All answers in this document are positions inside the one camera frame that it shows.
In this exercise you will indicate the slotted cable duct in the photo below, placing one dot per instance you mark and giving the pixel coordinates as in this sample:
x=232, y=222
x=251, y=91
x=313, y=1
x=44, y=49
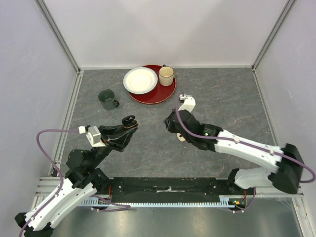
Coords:
x=224, y=202

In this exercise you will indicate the red round tray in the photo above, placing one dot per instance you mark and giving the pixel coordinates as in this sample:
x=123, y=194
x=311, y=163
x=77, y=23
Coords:
x=159, y=94

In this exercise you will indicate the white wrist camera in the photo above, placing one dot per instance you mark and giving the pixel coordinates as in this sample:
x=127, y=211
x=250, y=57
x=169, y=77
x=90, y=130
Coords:
x=188, y=103
x=92, y=134

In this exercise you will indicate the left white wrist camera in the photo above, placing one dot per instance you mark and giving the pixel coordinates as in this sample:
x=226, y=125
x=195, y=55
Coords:
x=92, y=134

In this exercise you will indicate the white paper plate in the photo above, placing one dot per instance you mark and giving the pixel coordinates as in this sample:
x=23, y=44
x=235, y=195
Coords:
x=140, y=80

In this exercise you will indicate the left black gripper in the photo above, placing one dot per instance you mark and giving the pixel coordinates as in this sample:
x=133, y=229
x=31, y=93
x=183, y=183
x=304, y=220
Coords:
x=116, y=136

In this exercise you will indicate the pink earbud charging case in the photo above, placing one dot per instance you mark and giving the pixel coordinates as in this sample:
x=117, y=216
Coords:
x=180, y=137

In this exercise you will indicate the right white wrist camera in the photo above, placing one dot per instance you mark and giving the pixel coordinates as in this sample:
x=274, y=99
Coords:
x=188, y=103

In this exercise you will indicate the dark green mug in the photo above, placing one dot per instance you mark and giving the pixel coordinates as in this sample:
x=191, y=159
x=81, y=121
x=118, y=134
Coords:
x=108, y=100

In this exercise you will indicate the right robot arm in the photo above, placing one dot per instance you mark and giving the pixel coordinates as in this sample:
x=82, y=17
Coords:
x=278, y=167

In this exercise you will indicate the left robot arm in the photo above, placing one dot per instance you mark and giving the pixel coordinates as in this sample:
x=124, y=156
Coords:
x=82, y=180

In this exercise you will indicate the beige ceramic cup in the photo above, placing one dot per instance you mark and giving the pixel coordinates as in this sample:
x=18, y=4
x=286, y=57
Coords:
x=166, y=75

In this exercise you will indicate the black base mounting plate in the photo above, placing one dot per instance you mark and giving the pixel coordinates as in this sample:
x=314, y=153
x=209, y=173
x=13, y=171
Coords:
x=170, y=190

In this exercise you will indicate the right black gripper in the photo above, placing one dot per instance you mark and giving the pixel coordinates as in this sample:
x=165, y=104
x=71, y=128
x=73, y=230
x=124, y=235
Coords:
x=169, y=124

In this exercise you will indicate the black earbud charging case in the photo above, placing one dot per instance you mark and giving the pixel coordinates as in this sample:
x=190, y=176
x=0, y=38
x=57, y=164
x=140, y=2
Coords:
x=129, y=122

